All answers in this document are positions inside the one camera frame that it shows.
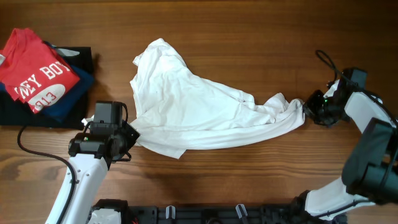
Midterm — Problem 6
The blue folded t-shirt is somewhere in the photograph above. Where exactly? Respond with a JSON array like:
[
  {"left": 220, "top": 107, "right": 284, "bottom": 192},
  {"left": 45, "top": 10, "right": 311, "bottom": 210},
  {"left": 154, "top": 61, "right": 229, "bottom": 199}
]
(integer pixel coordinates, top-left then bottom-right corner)
[{"left": 0, "top": 40, "right": 95, "bottom": 123}]

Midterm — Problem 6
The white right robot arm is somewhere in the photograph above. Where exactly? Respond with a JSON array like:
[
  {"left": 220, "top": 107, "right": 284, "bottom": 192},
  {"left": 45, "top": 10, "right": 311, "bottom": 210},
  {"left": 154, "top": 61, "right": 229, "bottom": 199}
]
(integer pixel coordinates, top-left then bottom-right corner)
[{"left": 301, "top": 68, "right": 397, "bottom": 223}]

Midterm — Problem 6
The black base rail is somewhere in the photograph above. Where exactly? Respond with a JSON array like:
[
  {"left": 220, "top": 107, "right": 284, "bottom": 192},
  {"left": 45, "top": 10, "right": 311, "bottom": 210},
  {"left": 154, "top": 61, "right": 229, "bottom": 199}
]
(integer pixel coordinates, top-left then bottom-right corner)
[{"left": 86, "top": 199, "right": 348, "bottom": 224}]

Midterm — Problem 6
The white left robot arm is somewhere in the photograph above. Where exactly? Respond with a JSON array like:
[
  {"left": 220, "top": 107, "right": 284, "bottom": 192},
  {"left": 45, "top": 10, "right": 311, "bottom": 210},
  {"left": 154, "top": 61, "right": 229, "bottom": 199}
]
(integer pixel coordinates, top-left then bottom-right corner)
[{"left": 46, "top": 101, "right": 140, "bottom": 223}]

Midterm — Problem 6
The black folded t-shirt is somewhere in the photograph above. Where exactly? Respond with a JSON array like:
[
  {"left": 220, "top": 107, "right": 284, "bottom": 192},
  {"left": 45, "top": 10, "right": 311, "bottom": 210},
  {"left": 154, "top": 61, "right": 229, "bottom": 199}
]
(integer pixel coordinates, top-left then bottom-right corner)
[{"left": 1, "top": 47, "right": 95, "bottom": 130}]

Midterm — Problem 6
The red printed t-shirt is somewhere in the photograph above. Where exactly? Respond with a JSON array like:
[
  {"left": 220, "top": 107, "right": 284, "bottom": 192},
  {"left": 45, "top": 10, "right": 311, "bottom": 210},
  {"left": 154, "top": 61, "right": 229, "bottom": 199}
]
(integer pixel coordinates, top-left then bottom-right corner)
[{"left": 1, "top": 29, "right": 80, "bottom": 113}]

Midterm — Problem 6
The white t-shirt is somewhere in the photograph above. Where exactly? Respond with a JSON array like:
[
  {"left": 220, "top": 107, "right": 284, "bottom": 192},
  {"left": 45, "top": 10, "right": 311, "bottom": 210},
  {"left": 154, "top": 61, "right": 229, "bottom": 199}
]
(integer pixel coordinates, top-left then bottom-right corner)
[{"left": 130, "top": 38, "right": 305, "bottom": 159}]

